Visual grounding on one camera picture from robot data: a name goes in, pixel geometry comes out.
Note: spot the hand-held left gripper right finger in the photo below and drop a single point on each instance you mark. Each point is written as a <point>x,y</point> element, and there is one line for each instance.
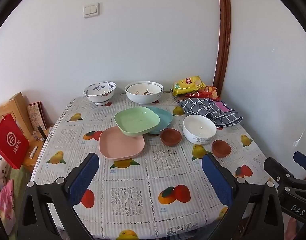
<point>216,180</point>

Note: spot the brown wooden door frame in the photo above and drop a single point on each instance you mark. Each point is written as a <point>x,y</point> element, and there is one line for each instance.
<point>224,30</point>

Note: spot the white bowl with grey swirls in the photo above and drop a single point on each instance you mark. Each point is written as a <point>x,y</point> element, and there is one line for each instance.
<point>199,130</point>

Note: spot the teal square plate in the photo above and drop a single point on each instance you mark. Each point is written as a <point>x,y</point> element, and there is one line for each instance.
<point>164,118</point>

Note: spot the blue crane pattern bowl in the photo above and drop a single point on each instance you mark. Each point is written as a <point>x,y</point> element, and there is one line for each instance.
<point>99,96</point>

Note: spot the patterned book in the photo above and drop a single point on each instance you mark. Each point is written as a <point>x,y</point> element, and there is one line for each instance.
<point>36,117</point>

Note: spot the large white bowl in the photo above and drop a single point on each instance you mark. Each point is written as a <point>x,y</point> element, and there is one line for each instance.
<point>143,98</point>

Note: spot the pink star print cloth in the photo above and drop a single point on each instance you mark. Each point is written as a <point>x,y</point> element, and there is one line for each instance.
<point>7,205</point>

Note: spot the small brown bowl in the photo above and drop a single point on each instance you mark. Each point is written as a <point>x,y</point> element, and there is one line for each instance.
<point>170,137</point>
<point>221,148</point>

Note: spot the fruit print tablecloth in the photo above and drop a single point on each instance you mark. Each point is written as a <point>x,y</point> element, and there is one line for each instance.
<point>143,177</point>

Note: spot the green square plate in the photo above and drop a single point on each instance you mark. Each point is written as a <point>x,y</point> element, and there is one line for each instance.
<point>136,120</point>

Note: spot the white spotted plush toy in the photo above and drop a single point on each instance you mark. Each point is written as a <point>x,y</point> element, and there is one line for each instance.
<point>0,172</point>

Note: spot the red snack bag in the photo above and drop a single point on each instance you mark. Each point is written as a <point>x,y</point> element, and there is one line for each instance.
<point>209,91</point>

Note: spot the white bowl with red print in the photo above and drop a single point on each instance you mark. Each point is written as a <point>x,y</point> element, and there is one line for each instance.
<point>143,88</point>

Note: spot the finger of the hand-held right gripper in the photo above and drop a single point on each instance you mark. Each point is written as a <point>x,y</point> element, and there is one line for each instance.
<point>304,161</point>
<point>277,170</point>

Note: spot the grey checked cloth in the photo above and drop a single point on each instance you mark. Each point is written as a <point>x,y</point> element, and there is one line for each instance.
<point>200,106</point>

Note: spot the light wooden chair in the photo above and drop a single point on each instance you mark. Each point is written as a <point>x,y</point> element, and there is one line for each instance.
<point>19,107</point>

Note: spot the white tube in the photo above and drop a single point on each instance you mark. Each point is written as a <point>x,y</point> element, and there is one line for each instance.
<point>33,152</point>

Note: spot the pink square plate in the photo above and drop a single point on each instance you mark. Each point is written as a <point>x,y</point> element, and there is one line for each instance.
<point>117,145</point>

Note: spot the red paper bag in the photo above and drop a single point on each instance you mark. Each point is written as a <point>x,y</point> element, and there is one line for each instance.
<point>10,142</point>

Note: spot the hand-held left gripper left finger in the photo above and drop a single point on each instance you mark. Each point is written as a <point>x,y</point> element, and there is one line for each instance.
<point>84,177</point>

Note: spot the yellow snack bag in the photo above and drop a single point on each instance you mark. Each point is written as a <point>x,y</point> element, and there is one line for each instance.
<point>188,85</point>

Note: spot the white light switch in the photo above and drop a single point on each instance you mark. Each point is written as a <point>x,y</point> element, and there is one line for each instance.
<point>91,10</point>

